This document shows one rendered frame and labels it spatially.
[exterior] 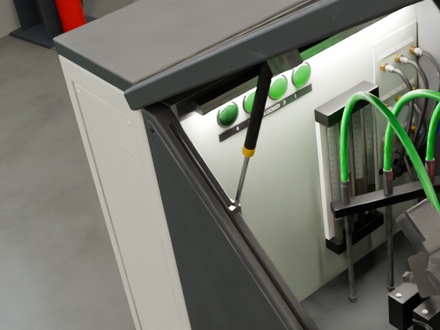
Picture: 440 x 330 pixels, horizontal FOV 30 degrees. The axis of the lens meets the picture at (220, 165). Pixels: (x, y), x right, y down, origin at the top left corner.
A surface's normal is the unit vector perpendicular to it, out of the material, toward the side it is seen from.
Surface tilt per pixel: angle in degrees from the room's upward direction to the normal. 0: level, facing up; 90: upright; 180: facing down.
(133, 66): 0
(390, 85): 90
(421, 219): 38
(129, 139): 90
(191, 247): 90
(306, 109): 90
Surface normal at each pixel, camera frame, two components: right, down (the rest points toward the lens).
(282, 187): 0.62, 0.37
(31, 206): -0.14, -0.81
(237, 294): -0.77, 0.45
